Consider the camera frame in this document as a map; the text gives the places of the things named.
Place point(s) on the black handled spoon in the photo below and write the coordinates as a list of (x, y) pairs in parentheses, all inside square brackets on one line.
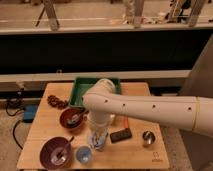
[(76, 117)]

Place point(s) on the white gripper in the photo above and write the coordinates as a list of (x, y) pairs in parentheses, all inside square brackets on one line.
[(97, 129)]

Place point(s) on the dark red bowl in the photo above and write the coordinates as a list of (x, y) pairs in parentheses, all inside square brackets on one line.
[(67, 114)]

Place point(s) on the green plastic tray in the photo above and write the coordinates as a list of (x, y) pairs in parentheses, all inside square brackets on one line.
[(80, 86)]

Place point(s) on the blue power box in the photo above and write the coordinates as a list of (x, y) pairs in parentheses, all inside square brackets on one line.
[(29, 113)]

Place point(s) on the orange carrot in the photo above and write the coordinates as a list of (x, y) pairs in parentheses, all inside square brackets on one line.
[(126, 122)]

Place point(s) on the blue plastic cup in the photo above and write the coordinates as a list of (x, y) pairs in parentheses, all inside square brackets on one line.
[(84, 154)]

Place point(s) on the brown grape bunch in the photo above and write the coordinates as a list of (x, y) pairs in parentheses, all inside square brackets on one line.
[(54, 101)]

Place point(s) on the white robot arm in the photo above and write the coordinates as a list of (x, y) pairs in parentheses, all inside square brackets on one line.
[(188, 113)]

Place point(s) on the small metal cup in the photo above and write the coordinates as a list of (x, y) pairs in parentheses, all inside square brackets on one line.
[(148, 138)]

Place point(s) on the light blue small towel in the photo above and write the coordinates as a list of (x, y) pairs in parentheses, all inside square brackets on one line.
[(96, 142)]

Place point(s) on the black rectangular block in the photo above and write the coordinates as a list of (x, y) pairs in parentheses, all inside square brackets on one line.
[(120, 135)]

